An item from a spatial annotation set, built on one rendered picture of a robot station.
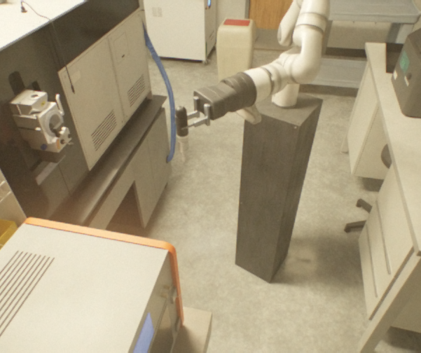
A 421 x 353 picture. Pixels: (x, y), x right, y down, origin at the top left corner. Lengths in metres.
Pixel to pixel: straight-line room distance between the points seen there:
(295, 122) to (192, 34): 3.12
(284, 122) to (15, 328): 1.06
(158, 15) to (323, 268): 3.30
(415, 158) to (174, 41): 3.34
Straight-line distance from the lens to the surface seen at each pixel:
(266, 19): 4.88
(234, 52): 3.68
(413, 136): 1.86
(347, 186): 2.86
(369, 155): 2.57
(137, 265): 0.87
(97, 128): 1.69
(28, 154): 1.35
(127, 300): 0.82
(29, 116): 1.24
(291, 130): 1.40
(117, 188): 1.78
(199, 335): 1.23
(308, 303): 2.15
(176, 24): 4.40
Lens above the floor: 1.83
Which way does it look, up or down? 42 degrees down
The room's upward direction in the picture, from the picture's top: 1 degrees counter-clockwise
